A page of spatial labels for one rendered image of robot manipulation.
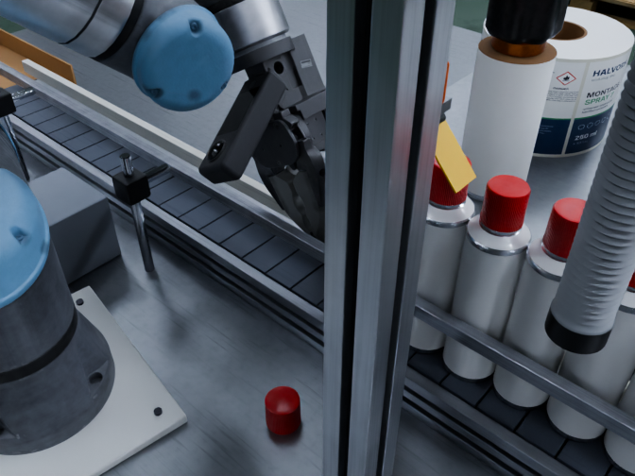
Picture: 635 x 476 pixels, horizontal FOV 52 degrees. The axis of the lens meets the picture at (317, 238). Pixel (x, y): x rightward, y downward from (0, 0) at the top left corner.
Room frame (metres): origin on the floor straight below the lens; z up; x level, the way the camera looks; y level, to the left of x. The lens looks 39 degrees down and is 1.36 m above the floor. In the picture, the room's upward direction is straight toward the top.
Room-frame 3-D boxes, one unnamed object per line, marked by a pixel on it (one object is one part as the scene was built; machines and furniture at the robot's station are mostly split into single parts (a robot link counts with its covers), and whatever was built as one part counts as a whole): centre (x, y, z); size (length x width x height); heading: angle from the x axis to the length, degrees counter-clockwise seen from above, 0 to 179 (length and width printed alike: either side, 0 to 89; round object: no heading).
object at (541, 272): (0.38, -0.19, 0.98); 0.05 x 0.05 x 0.20
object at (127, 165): (0.61, 0.19, 0.91); 0.07 x 0.03 x 0.17; 138
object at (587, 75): (0.88, -0.33, 0.95); 0.20 x 0.20 x 0.14
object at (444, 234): (0.44, -0.11, 0.98); 0.05 x 0.05 x 0.20
